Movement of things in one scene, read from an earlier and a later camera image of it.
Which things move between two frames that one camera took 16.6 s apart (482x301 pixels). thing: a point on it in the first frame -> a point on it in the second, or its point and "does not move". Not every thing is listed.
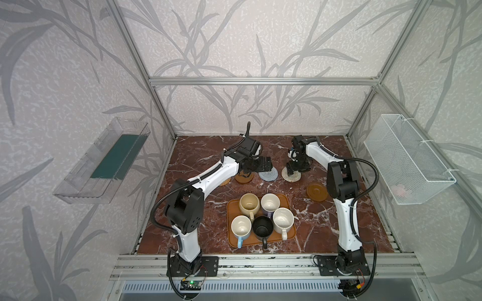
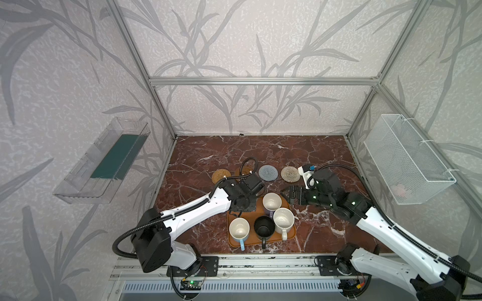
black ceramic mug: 263,227 does not move
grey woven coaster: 268,176 does not move
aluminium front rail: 155,266 does not move
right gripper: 295,164 -> 297,195
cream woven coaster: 294,177 does not move
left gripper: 262,163 -> 250,188
